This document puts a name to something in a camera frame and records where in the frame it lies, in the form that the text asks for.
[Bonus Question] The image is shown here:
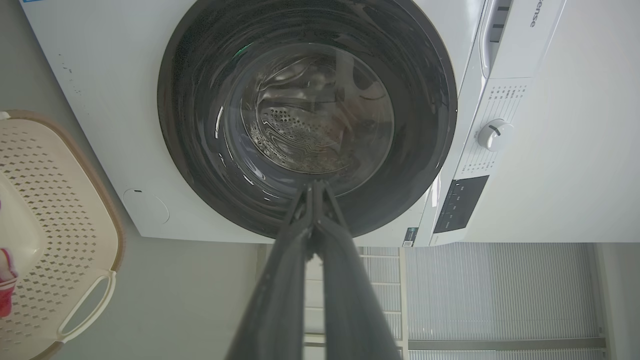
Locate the black washer display panel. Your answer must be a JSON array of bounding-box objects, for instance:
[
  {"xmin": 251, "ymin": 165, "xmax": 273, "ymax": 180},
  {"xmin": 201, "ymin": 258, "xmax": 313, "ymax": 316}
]
[{"xmin": 433, "ymin": 175, "xmax": 490, "ymax": 234}]

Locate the beige perforated laundry basket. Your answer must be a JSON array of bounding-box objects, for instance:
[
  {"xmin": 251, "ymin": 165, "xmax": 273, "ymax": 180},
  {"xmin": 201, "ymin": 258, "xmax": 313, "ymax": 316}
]
[{"xmin": 0, "ymin": 110, "xmax": 126, "ymax": 360}]

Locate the white detergent drawer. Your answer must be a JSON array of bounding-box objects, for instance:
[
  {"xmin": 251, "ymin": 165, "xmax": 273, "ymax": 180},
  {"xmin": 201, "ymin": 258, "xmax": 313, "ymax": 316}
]
[{"xmin": 479, "ymin": 0, "xmax": 568, "ymax": 81}]

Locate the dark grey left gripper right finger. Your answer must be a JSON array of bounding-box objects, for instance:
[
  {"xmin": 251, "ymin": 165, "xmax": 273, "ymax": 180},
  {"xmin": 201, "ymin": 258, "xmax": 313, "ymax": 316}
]
[{"xmin": 313, "ymin": 180, "xmax": 403, "ymax": 360}]

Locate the perforated steel washer drum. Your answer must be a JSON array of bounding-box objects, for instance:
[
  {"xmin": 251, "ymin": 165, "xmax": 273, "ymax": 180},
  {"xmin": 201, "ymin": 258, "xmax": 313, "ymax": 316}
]
[{"xmin": 240, "ymin": 44, "xmax": 396, "ymax": 176}]

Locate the round white filter cover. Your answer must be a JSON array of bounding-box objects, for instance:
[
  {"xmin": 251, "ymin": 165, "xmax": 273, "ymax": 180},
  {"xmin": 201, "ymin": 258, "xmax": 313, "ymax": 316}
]
[{"xmin": 122, "ymin": 188, "xmax": 170, "ymax": 226}]

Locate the red and white garment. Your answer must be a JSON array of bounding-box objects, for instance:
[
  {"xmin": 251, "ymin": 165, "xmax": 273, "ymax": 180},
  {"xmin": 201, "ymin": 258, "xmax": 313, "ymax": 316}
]
[{"xmin": 0, "ymin": 200, "xmax": 20, "ymax": 319}]

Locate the white round control dial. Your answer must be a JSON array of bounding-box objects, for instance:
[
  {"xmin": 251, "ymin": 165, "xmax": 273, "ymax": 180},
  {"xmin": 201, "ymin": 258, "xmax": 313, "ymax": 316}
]
[{"xmin": 477, "ymin": 119, "xmax": 515, "ymax": 152}]

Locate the white front-load washing machine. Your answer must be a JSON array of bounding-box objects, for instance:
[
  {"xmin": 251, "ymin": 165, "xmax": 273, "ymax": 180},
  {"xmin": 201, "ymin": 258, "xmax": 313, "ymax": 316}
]
[{"xmin": 19, "ymin": 0, "xmax": 640, "ymax": 248}]

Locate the round dark glass washer door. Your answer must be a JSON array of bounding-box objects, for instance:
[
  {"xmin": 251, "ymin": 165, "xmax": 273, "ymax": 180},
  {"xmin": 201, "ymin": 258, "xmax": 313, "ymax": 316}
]
[{"xmin": 157, "ymin": 0, "xmax": 458, "ymax": 239}]

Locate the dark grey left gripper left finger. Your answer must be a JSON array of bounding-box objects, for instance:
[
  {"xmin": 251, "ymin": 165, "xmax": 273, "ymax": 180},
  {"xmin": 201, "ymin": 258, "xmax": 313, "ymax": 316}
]
[{"xmin": 225, "ymin": 182, "xmax": 315, "ymax": 360}]

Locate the white wire shelf rack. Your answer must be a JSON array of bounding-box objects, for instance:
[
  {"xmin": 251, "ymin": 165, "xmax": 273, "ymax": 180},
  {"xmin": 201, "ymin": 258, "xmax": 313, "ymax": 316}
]
[{"xmin": 257, "ymin": 244, "xmax": 409, "ymax": 360}]

